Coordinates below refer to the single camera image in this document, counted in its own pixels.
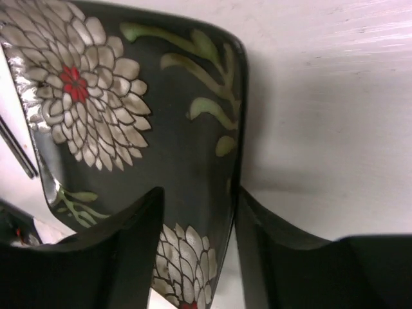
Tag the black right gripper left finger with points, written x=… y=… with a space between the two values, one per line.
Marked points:
x=108 y=265

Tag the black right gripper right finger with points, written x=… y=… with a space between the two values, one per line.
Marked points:
x=283 y=266

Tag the black floral square plate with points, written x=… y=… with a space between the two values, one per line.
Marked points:
x=118 y=100

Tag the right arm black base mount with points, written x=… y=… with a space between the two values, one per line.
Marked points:
x=17 y=227

